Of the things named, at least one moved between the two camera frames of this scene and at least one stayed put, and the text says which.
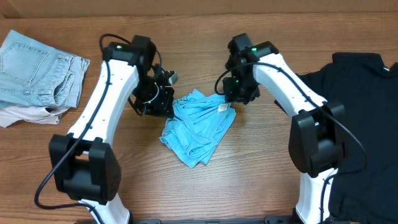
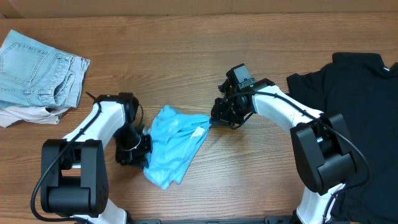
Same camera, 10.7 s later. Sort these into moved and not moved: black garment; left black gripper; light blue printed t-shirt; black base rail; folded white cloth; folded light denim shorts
Moved: light blue printed t-shirt; left black gripper
Not moved: folded white cloth; black base rail; folded light denim shorts; black garment
